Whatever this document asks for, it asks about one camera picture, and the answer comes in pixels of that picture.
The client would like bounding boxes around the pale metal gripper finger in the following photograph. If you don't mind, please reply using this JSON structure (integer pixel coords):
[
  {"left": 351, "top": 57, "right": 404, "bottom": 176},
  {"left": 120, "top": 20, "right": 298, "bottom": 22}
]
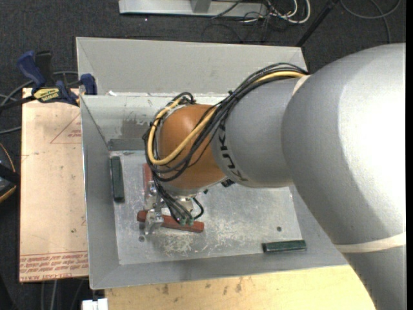
[
  {"left": 146, "top": 180, "right": 160, "bottom": 211},
  {"left": 143, "top": 210, "right": 165, "bottom": 237}
]

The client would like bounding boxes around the red-brown flat block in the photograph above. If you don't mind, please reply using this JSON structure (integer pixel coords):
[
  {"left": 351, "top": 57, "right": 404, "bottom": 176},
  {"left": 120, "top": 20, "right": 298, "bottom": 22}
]
[
  {"left": 142, "top": 163, "right": 155, "bottom": 187},
  {"left": 136, "top": 209, "right": 205, "bottom": 234}
]

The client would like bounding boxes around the dark green flat block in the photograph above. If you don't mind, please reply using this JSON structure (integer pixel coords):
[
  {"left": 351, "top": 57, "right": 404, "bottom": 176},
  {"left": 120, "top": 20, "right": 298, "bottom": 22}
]
[
  {"left": 261, "top": 239, "right": 307, "bottom": 254},
  {"left": 110, "top": 156, "right": 126, "bottom": 203}
]

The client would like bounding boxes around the grey metal bin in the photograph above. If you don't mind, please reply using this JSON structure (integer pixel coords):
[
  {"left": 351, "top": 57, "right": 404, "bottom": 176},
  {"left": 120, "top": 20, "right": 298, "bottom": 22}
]
[{"left": 76, "top": 36, "right": 350, "bottom": 291}]

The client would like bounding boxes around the brown cardboard board, red print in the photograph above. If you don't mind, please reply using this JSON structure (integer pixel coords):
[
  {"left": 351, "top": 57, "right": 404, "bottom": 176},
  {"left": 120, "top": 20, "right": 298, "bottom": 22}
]
[{"left": 19, "top": 87, "right": 90, "bottom": 284}]

